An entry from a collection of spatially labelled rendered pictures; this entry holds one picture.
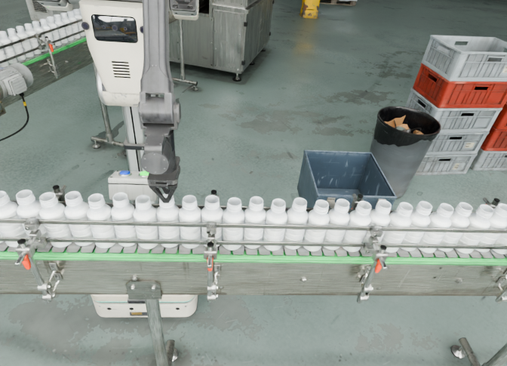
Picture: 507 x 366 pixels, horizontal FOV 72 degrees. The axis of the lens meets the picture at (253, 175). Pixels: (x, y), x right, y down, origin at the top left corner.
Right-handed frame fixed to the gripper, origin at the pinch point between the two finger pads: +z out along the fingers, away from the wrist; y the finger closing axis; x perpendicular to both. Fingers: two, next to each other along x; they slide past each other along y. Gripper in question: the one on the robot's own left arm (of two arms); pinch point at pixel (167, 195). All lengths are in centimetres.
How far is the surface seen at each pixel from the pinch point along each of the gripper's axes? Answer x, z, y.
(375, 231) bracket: -56, 6, -6
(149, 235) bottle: 5.1, 11.6, -3.4
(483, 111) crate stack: -223, 54, 177
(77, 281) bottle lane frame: 26.7, 28.7, -5.7
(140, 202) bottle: 7.1, 3.1, 0.6
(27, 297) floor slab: 90, 117, 47
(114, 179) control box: 17.5, 5.3, 12.9
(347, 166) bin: -72, 30, 59
